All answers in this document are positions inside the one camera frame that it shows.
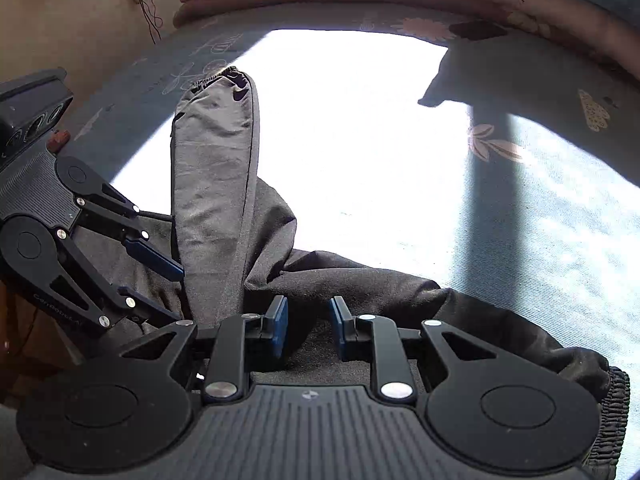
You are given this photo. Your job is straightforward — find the black track pants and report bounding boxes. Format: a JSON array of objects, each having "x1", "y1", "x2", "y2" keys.
[{"x1": 74, "y1": 70, "x2": 630, "y2": 479}]

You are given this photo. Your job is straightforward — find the person's hand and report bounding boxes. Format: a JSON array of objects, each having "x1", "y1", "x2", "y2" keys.
[{"x1": 47, "y1": 130, "x2": 70, "y2": 154}]

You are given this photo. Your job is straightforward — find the blue floral bed sheet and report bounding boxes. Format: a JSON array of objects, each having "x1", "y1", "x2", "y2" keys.
[{"x1": 49, "y1": 1, "x2": 640, "y2": 480}]

